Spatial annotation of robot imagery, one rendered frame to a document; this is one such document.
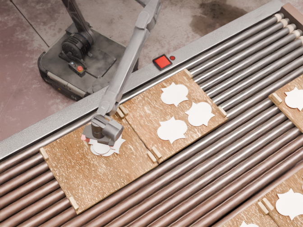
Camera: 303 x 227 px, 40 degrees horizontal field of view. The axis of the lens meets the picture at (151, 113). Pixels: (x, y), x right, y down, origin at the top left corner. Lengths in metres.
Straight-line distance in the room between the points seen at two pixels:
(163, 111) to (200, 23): 1.78
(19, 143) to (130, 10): 2.04
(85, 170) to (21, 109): 1.41
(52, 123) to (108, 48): 1.23
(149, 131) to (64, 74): 1.20
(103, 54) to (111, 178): 1.40
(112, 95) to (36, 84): 1.69
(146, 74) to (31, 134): 0.64
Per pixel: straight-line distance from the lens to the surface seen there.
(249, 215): 1.84
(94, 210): 1.80
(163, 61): 2.16
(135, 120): 1.95
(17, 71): 3.36
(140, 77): 2.11
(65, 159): 1.87
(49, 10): 3.73
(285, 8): 2.56
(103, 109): 1.61
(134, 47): 1.66
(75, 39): 2.93
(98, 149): 1.85
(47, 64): 3.05
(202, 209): 1.82
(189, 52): 2.24
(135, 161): 1.85
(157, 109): 1.98
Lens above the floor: 2.63
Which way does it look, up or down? 59 degrees down
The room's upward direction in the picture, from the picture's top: 7 degrees clockwise
